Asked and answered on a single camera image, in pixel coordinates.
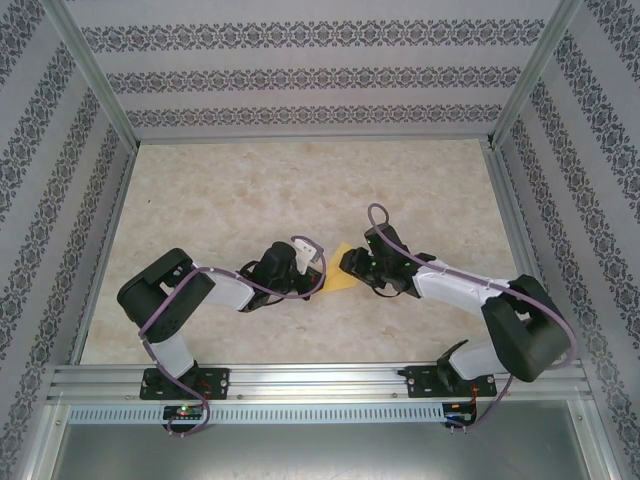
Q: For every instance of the yellow cloth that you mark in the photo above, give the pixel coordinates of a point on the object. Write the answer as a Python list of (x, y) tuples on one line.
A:
[(340, 280)]

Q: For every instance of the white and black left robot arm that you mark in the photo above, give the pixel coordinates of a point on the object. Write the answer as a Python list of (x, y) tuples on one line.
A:
[(227, 290)]

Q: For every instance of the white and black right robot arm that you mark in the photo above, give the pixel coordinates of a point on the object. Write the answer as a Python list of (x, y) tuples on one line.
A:
[(450, 285)]

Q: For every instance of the grey sheet metal tray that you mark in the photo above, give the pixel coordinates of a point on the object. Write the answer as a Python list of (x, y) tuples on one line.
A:
[(320, 455)]

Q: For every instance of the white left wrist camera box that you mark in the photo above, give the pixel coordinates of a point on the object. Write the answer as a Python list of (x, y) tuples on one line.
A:
[(304, 252)]

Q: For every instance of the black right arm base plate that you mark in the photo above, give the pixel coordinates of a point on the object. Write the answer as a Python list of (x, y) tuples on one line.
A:
[(420, 382)]

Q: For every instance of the aluminium mounting rail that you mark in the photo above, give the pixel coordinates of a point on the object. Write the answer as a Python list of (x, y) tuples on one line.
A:
[(320, 382)]

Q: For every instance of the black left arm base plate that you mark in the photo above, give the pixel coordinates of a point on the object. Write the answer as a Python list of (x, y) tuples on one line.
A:
[(217, 382)]

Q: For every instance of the thin aluminium cross rail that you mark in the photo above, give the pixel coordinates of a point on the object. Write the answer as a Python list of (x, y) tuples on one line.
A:
[(315, 138)]

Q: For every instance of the aluminium side rail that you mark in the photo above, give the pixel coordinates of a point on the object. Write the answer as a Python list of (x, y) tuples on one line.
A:
[(522, 250), (108, 240)]

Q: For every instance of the aluminium frame post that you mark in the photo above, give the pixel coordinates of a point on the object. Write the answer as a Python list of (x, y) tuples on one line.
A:
[(537, 65), (90, 65)]

